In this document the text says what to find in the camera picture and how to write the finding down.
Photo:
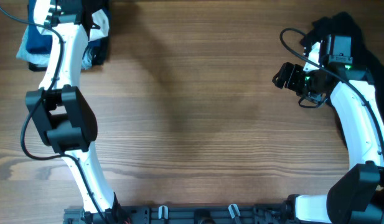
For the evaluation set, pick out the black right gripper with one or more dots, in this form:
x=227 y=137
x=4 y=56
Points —
x=295 y=71

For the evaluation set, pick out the white t-shirt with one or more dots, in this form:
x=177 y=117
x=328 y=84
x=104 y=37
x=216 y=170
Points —
x=95 y=23

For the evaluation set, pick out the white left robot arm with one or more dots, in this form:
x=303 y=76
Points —
x=61 y=114

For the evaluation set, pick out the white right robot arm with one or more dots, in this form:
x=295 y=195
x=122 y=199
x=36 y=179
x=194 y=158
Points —
x=358 y=197

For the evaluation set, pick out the crumpled black garment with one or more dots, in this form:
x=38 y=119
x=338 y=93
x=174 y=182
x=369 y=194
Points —
x=343 y=24

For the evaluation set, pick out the folded black garment under pile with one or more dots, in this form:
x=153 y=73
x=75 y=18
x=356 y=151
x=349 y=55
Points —
x=99 y=53

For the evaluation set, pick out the folded light grey shirt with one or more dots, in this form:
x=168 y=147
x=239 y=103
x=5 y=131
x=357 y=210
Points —
x=39 y=62

